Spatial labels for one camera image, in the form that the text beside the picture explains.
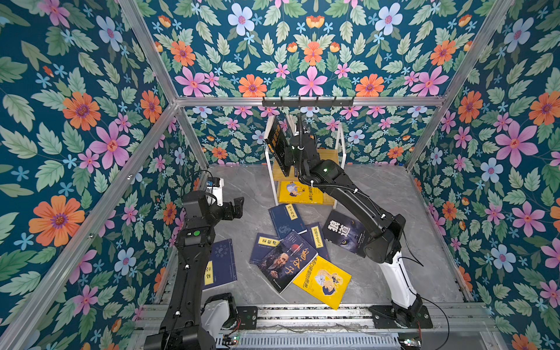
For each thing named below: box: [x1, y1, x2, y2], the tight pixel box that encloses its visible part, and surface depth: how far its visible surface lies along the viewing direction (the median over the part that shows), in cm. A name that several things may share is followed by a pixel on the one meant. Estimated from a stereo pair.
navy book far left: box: [201, 238, 237, 292], surface depth 86 cm
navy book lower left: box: [249, 232, 281, 266], surface depth 92 cm
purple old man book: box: [258, 230, 319, 294], surface depth 85 cm
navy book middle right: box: [298, 221, 331, 260], surface depth 92 cm
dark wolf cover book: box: [322, 210, 372, 258], surface depth 95 cm
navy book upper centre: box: [268, 204, 307, 240], surface depth 98 cm
